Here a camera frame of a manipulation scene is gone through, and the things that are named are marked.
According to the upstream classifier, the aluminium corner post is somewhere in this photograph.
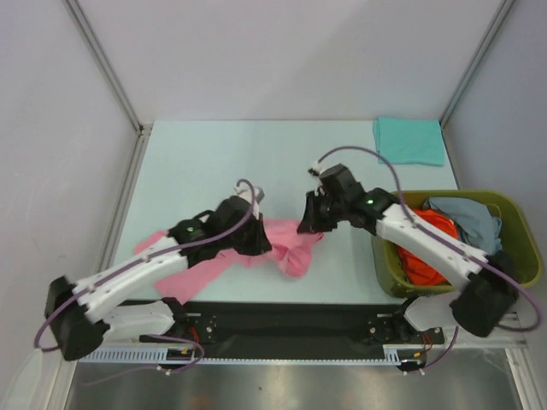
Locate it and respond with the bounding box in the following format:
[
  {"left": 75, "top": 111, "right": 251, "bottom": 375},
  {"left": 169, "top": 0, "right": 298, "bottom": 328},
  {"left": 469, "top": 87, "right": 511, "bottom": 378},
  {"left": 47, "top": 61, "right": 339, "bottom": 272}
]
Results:
[
  {"left": 439, "top": 0, "right": 517, "bottom": 128},
  {"left": 62, "top": 0, "right": 151, "bottom": 136}
]

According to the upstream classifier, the left aluminium corner post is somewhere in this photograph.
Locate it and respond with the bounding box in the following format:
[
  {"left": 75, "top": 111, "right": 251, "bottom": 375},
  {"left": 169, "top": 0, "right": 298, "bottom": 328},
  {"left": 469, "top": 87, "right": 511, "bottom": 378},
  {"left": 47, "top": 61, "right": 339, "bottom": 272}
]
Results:
[{"left": 62, "top": 0, "right": 151, "bottom": 136}]

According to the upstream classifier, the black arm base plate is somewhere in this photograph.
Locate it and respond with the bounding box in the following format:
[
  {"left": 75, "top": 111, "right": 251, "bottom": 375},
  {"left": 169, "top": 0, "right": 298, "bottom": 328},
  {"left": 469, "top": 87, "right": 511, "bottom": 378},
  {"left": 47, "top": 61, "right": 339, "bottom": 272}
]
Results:
[{"left": 166, "top": 298, "right": 444, "bottom": 353}]

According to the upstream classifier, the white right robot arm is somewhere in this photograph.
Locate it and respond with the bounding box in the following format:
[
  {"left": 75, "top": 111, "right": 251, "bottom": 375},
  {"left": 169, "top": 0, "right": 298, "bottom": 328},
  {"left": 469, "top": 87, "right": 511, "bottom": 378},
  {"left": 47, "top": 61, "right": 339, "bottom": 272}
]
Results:
[{"left": 297, "top": 164, "right": 518, "bottom": 343}]

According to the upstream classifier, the right aluminium corner post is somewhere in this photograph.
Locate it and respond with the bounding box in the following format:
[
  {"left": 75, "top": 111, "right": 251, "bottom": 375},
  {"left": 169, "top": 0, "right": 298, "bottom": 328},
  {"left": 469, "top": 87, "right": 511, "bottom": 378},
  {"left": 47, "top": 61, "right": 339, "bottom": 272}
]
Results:
[{"left": 439, "top": 0, "right": 517, "bottom": 128}]

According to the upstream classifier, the grey blue t shirt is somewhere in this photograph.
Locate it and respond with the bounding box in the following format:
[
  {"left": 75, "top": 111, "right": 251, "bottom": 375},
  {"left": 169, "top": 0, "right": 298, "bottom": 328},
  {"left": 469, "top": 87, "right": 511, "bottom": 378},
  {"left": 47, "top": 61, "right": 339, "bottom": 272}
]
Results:
[{"left": 422, "top": 196, "right": 503, "bottom": 255}]

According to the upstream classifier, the pink t shirt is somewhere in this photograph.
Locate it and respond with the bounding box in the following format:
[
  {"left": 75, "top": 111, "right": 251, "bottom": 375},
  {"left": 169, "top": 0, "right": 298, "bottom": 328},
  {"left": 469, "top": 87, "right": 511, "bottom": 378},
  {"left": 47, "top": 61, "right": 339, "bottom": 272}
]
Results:
[{"left": 155, "top": 219, "right": 323, "bottom": 303}]

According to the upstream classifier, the olive green plastic basket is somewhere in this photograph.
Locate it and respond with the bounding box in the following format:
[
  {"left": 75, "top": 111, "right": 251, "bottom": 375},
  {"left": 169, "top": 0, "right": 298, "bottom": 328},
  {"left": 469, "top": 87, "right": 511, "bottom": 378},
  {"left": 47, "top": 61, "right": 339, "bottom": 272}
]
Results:
[{"left": 371, "top": 190, "right": 543, "bottom": 298}]

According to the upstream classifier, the aluminium frame rail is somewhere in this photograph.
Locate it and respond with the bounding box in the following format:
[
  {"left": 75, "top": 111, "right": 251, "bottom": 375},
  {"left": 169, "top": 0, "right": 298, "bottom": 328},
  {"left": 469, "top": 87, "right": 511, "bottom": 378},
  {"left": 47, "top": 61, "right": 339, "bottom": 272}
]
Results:
[{"left": 444, "top": 311, "right": 527, "bottom": 349}]

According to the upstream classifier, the folded teal t shirt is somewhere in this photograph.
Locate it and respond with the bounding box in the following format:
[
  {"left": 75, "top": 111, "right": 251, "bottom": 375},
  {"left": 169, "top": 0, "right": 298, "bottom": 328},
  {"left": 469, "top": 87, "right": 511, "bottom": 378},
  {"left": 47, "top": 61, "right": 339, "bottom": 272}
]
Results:
[{"left": 373, "top": 117, "right": 445, "bottom": 167}]

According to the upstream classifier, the grey slotted cable duct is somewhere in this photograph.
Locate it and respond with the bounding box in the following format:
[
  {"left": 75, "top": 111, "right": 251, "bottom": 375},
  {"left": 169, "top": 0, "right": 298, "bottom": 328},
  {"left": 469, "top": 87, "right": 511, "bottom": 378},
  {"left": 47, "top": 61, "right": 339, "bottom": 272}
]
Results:
[{"left": 78, "top": 346, "right": 424, "bottom": 366}]

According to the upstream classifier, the orange t shirt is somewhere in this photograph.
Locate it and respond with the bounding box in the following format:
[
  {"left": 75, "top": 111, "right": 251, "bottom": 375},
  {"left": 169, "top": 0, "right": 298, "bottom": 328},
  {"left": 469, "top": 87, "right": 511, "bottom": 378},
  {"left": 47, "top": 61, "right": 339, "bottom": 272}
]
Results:
[{"left": 395, "top": 208, "right": 461, "bottom": 286}]

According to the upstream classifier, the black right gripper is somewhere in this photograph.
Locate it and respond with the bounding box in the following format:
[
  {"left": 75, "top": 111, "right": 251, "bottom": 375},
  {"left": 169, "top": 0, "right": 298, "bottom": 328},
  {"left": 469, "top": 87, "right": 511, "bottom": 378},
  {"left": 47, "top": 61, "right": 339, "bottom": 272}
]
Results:
[{"left": 298, "top": 190, "right": 348, "bottom": 234}]

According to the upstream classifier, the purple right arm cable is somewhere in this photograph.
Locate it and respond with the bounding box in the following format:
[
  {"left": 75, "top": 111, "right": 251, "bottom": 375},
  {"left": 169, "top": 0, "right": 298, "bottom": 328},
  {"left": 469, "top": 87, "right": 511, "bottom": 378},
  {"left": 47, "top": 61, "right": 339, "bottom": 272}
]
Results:
[{"left": 314, "top": 146, "right": 543, "bottom": 332}]

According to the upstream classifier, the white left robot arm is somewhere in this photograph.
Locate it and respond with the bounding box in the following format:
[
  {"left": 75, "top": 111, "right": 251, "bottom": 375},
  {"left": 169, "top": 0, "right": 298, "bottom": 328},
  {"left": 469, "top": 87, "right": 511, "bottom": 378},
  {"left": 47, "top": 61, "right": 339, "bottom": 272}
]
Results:
[{"left": 44, "top": 189, "right": 272, "bottom": 361}]

